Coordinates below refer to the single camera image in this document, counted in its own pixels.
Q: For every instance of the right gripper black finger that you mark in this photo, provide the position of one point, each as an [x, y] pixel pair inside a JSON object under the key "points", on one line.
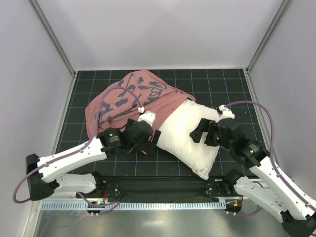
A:
{"points": [[209, 140], [202, 127]]}

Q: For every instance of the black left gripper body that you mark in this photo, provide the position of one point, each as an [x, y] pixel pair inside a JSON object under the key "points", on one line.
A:
{"points": [[150, 142]]}

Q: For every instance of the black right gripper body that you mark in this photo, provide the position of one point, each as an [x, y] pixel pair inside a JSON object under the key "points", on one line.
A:
{"points": [[207, 134]]}

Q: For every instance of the white pillow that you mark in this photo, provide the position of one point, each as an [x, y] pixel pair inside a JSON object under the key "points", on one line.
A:
{"points": [[175, 137]]}

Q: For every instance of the red cartoon print pillowcase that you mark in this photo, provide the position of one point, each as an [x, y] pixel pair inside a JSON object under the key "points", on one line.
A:
{"points": [[121, 102]]}

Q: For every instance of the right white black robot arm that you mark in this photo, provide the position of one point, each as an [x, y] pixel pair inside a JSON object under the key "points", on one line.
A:
{"points": [[284, 200]]}

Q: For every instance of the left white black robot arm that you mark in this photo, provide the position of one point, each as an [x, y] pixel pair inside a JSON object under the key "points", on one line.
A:
{"points": [[49, 175]]}

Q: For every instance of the black grid cutting mat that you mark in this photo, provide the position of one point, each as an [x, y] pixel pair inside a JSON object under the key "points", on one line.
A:
{"points": [[210, 87]]}

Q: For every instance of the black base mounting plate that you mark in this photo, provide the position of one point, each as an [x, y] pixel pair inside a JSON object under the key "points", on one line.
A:
{"points": [[162, 189]]}

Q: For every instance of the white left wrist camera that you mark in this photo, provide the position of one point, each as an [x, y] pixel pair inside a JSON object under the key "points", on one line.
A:
{"points": [[148, 116]]}

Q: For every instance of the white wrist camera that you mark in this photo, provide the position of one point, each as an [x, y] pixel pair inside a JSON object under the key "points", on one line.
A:
{"points": [[148, 116], [224, 113]]}

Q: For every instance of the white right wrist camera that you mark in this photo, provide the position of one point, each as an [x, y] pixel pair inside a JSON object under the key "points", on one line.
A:
{"points": [[224, 113]]}

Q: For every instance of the white slotted cable duct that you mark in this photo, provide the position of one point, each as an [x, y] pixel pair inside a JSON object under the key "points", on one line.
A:
{"points": [[82, 205]]}

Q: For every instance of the right aluminium frame post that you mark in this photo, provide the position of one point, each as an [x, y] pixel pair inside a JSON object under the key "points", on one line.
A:
{"points": [[282, 9]]}

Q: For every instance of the aluminium frame post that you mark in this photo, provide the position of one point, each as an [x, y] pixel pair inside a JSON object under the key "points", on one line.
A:
{"points": [[52, 36], [282, 9]]}

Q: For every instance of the left aluminium frame post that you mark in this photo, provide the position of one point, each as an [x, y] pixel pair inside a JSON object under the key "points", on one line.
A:
{"points": [[52, 36]]}

